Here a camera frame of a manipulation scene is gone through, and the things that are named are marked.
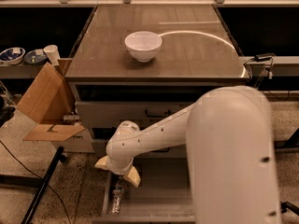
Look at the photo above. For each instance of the grey drawer cabinet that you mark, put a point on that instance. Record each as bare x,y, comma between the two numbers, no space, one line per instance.
195,49

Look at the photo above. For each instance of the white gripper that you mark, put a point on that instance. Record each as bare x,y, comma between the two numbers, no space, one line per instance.
116,166

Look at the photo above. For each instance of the blue patterned bowl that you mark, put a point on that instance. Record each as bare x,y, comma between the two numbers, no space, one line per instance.
12,56

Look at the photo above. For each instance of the grey top drawer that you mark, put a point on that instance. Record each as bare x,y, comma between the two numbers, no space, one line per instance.
105,106

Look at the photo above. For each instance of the black power adapter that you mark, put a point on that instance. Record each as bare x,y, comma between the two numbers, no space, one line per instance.
264,57

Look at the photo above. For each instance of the grey open bottom drawer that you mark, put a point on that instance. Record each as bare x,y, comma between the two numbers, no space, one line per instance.
163,196

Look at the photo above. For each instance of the black left stand leg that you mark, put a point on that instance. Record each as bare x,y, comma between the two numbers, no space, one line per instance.
44,181

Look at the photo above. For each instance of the white paper cup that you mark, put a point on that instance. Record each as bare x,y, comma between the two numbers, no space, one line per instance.
52,53

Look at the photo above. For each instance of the clear plastic water bottle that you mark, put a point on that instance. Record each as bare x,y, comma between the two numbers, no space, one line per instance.
117,194

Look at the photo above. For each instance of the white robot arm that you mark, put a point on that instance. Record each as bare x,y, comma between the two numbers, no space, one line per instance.
228,137

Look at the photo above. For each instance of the black caster wheel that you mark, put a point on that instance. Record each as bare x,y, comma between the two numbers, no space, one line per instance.
285,206

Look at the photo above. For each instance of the white ceramic bowl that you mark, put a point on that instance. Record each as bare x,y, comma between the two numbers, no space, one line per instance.
143,45

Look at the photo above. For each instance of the brown cardboard box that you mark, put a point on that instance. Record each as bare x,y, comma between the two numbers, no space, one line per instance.
49,102

